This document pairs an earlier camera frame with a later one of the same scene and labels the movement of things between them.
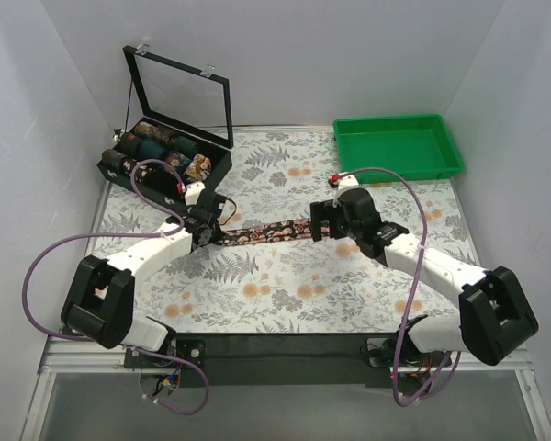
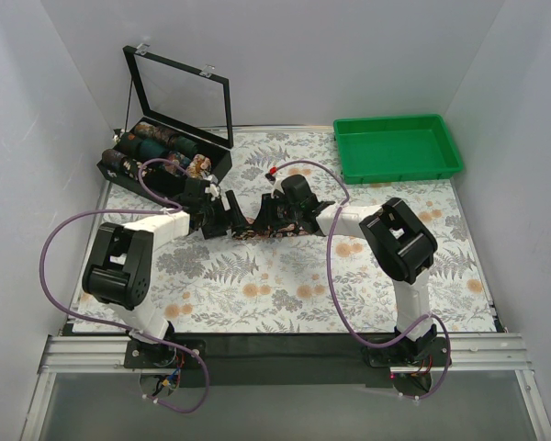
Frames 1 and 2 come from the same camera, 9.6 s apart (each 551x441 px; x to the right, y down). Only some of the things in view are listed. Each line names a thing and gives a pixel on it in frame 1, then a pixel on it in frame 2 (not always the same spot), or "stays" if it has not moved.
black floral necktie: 272,231 stays
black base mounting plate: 286,359 stays
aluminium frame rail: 63,356 stays
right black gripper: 321,220 to 278,216
